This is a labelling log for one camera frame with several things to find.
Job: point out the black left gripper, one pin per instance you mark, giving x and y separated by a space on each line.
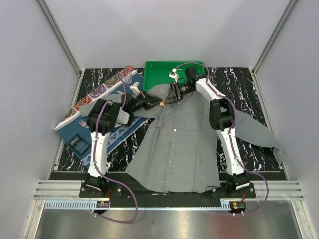
147 105

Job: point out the grey button shirt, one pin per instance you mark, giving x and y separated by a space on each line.
178 152

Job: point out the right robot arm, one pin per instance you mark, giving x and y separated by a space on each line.
222 119

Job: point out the clear small glass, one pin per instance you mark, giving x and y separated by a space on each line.
128 78

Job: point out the left frame post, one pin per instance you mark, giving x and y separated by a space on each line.
58 34

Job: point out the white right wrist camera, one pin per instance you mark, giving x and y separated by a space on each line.
173 74

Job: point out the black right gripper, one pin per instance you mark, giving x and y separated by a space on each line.
171 99

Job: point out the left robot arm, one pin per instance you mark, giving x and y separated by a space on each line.
103 117

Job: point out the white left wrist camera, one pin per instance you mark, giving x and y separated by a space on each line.
135 88

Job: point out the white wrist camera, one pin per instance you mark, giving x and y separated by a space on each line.
135 88
173 74

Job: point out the colourful patterned table runner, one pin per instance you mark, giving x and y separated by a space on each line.
96 83

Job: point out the right frame post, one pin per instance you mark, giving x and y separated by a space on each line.
275 34

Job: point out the frame post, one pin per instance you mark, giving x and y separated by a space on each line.
275 34
58 34

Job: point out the gold leaf brooch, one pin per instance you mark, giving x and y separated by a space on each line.
162 103

